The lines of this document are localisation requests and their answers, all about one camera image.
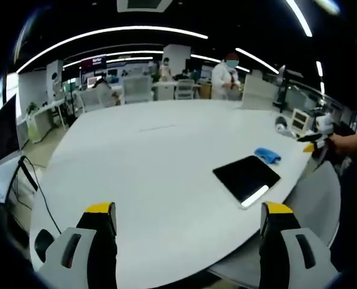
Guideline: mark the green potted plant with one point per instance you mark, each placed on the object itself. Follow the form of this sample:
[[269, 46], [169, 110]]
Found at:
[[32, 108]]

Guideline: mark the computer monitor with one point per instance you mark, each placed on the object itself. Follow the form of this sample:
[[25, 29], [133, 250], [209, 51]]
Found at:
[[5, 129]]

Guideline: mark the dark wall banner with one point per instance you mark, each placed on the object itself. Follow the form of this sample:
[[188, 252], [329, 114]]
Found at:
[[93, 67]]

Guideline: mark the long ceiling light strip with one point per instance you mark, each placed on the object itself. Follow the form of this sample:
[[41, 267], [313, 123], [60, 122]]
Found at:
[[106, 37]]

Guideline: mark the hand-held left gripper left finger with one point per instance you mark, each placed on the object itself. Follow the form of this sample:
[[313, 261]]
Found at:
[[76, 256]]

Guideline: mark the person's dark clothing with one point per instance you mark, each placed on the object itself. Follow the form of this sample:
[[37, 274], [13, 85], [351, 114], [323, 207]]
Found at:
[[355, 195]]

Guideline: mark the blue cleaning cloth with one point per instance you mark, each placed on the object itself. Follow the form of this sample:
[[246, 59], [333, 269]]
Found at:
[[267, 154]]

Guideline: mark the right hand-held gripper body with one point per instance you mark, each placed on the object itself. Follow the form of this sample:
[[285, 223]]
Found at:
[[325, 122]]

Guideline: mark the ceiling air vent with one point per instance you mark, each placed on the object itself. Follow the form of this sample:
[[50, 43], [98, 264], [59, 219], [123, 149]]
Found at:
[[143, 4]]

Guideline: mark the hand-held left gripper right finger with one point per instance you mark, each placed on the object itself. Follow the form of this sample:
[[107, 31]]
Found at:
[[298, 256]]

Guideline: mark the white side desk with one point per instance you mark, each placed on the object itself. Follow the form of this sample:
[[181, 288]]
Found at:
[[42, 120]]

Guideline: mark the black rectangular mirror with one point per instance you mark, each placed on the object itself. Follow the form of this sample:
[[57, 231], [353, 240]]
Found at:
[[246, 177]]

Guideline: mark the grey round device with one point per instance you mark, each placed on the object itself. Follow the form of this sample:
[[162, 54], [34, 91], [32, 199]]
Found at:
[[283, 125]]

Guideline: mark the small white drawer box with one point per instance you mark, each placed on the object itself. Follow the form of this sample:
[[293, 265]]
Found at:
[[300, 119]]

